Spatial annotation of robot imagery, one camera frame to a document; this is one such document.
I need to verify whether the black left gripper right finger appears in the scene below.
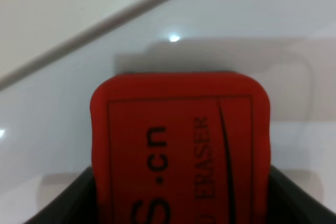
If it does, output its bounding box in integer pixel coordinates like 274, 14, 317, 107
264, 165, 335, 224

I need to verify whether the red whiteboard eraser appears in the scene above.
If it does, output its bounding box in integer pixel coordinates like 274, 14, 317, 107
90, 72, 270, 223

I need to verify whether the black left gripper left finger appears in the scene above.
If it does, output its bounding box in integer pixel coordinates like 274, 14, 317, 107
26, 167, 98, 224

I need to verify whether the grey framed whiteboard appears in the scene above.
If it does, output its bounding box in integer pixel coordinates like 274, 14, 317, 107
1, 0, 335, 223

